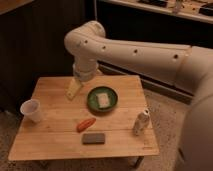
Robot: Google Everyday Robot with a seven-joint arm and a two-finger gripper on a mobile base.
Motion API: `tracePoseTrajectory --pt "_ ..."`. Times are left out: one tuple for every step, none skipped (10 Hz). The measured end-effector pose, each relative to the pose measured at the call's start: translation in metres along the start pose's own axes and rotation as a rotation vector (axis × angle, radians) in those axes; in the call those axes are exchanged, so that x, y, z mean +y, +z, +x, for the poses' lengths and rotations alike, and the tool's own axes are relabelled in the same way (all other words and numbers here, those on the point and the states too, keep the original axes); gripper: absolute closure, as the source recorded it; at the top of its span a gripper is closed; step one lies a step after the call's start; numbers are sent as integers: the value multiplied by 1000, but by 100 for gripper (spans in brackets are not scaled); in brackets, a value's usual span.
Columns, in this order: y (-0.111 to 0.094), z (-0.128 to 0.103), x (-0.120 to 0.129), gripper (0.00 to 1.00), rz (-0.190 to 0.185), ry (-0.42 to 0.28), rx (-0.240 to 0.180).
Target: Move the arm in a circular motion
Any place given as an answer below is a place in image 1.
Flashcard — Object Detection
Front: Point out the white small bottle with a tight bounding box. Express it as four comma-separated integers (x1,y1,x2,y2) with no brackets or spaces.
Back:
133,109,150,136

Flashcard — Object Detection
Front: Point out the white block on plate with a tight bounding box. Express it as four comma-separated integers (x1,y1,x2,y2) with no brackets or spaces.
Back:
97,93,110,108

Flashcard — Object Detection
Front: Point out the orange carrot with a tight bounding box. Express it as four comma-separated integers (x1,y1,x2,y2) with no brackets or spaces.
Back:
76,118,96,132

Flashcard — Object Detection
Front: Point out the white plastic cup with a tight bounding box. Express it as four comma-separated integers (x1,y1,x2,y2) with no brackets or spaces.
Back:
20,99,43,123

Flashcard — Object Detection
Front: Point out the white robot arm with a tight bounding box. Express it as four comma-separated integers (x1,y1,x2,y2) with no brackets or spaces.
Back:
64,21,213,171

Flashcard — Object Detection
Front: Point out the background workbench shelf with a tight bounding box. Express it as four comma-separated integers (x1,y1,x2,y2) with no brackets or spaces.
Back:
102,0,213,24

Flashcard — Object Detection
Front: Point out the small wooden table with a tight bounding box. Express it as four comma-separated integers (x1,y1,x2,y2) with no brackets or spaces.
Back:
8,76,159,161

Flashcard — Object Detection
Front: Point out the green round plate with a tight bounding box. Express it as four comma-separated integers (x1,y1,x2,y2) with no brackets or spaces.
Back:
87,86,118,112

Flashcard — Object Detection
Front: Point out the grey rectangular sponge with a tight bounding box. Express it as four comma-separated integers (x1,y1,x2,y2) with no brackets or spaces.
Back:
82,133,105,144

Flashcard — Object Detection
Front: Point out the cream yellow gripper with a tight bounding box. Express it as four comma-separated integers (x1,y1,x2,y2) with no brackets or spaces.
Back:
66,78,83,100

